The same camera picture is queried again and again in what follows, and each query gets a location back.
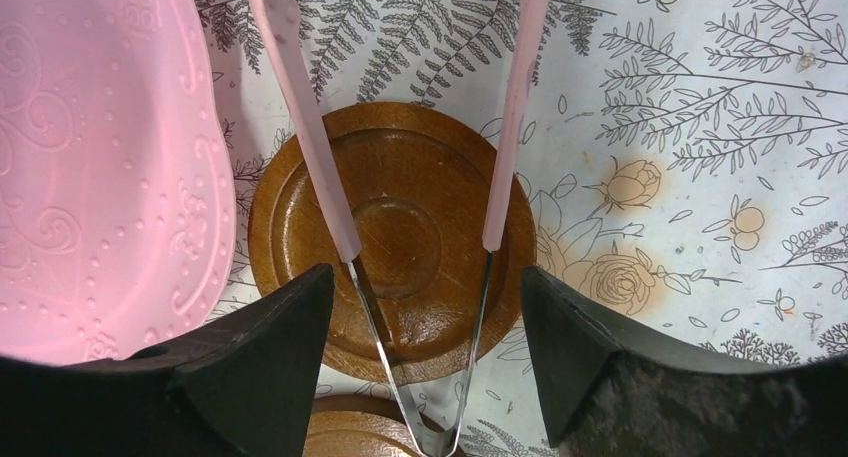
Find brown wooden saucer far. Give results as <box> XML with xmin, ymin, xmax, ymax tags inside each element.
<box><xmin>247</xmin><ymin>101</ymin><xmax>538</xmax><ymax>386</ymax></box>

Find pink three-tier cake stand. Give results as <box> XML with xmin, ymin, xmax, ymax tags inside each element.
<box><xmin>1</xmin><ymin>0</ymin><xmax>236</xmax><ymax>365</ymax></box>

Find pink handled metal tongs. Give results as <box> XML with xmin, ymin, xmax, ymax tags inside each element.
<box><xmin>249</xmin><ymin>0</ymin><xmax>549</xmax><ymax>456</ymax></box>

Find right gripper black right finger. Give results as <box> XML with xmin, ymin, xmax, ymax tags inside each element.
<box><xmin>520</xmin><ymin>266</ymin><xmax>847</xmax><ymax>456</ymax></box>

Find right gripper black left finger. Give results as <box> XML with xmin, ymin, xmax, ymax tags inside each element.
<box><xmin>1</xmin><ymin>264</ymin><xmax>334</xmax><ymax>456</ymax></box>

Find floral grey tablecloth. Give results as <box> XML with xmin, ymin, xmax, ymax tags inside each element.
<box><xmin>195</xmin><ymin>0</ymin><xmax>847</xmax><ymax>456</ymax></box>

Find brown wooden saucer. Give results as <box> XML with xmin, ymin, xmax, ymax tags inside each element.
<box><xmin>302</xmin><ymin>395</ymin><xmax>419</xmax><ymax>457</ymax></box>
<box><xmin>247</xmin><ymin>101</ymin><xmax>538</xmax><ymax>386</ymax></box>

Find brown wooden saucer near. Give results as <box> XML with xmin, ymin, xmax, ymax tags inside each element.
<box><xmin>302</xmin><ymin>395</ymin><xmax>419</xmax><ymax>457</ymax></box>

